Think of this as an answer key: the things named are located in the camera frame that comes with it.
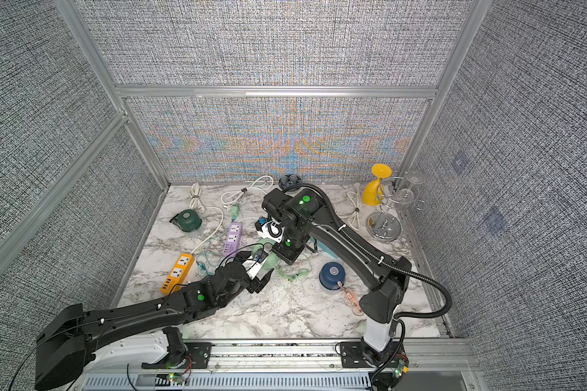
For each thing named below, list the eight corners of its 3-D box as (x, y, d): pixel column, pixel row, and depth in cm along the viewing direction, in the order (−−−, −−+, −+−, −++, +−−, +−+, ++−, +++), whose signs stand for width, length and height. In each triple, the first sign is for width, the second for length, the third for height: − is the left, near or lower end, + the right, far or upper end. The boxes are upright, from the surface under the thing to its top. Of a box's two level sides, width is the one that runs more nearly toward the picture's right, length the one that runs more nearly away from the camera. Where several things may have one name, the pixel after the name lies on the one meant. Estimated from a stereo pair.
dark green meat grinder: (181, 231, 104) (172, 217, 96) (195, 221, 107) (188, 206, 99) (193, 241, 101) (184, 227, 93) (207, 229, 104) (200, 215, 96)
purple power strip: (223, 255, 97) (222, 253, 95) (230, 224, 106) (229, 221, 104) (237, 255, 97) (236, 253, 95) (242, 224, 106) (241, 221, 104)
